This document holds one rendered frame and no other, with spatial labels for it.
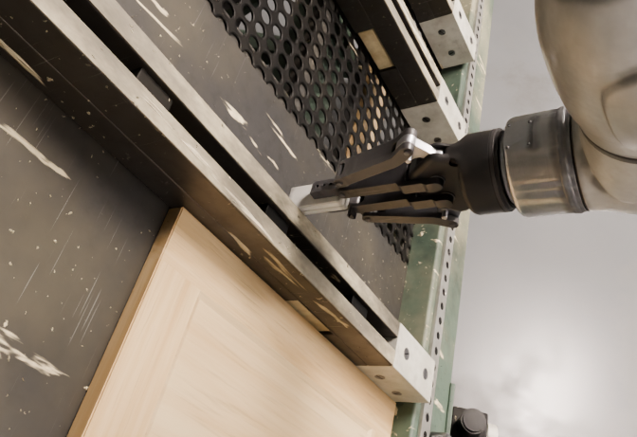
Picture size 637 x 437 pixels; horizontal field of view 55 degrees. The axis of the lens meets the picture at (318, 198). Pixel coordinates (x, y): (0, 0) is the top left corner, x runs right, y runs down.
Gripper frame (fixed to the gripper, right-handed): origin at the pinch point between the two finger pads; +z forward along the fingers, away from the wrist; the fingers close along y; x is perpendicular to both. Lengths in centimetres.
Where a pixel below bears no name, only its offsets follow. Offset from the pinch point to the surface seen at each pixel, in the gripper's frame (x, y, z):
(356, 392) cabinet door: 10.9, -26.6, 6.7
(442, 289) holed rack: -11.6, -40.3, 3.0
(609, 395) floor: -36, -148, -4
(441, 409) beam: 5.5, -46.9, 3.6
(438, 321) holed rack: -6.0, -40.4, 3.0
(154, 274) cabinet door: 15.0, 10.6, 6.7
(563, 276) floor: -73, -141, 7
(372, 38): -39.4, -9.8, 6.3
